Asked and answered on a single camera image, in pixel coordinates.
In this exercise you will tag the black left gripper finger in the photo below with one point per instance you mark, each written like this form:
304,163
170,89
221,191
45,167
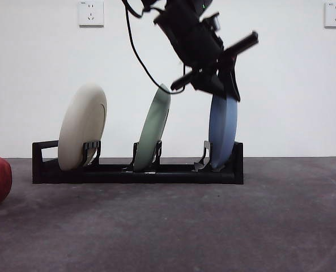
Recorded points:
208,83

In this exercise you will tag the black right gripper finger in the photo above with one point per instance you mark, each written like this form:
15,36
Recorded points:
229,76

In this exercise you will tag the blue plate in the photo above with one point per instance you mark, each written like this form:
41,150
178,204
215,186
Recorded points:
223,130

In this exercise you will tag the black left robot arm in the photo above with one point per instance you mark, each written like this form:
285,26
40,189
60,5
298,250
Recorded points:
190,37

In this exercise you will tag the green plate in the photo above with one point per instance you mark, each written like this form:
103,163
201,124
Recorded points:
153,124

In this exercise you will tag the black plate rack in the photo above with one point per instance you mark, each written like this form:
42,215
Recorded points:
128,177

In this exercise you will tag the white plate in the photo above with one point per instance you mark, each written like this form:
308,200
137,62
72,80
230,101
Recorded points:
80,124

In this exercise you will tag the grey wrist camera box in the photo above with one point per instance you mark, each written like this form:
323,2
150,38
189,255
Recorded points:
213,22

